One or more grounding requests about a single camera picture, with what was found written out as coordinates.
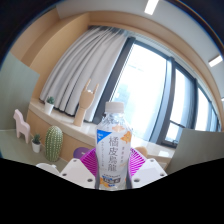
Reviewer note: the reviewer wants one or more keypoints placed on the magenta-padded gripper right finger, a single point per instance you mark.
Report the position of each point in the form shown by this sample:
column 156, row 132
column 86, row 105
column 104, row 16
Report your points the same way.
column 150, row 171

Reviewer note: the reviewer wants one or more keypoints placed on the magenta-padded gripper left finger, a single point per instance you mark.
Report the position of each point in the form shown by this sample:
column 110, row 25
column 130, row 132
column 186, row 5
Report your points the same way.
column 78, row 171

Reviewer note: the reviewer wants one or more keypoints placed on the clear labelled drink bottle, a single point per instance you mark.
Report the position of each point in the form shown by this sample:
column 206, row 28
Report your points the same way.
column 113, row 146

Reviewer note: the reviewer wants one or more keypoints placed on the wooden desk back ledge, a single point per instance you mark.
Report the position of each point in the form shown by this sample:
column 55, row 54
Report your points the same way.
column 71, row 138

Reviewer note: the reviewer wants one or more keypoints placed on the tall green cactus ornament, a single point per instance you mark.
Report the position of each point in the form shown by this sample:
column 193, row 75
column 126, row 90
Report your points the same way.
column 54, row 143

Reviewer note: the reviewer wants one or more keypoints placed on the small plant in white pot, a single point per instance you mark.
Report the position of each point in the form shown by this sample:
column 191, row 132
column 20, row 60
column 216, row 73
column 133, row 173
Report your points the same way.
column 36, row 146
column 49, row 107

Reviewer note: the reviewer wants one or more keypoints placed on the grey-green desk partition panel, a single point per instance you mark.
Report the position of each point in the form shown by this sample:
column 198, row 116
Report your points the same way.
column 15, row 96
column 200, row 150

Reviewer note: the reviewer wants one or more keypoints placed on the wooden hand model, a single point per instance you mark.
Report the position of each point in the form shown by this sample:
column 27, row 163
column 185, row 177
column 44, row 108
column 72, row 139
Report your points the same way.
column 85, row 103

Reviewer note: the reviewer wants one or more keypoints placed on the pink wooden horse figure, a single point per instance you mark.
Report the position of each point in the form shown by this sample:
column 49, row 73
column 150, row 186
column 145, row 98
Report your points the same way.
column 21, row 126

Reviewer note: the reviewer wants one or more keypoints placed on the dark-framed window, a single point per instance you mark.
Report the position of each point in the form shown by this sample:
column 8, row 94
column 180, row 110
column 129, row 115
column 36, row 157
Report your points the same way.
column 146, row 90

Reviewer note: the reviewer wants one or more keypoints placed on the grey-white curtain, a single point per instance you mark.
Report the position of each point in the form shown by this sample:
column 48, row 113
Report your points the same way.
column 83, row 70

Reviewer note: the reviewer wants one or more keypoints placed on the ceiling lights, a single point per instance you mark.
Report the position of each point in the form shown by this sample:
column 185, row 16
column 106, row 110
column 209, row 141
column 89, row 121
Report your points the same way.
column 151, row 6

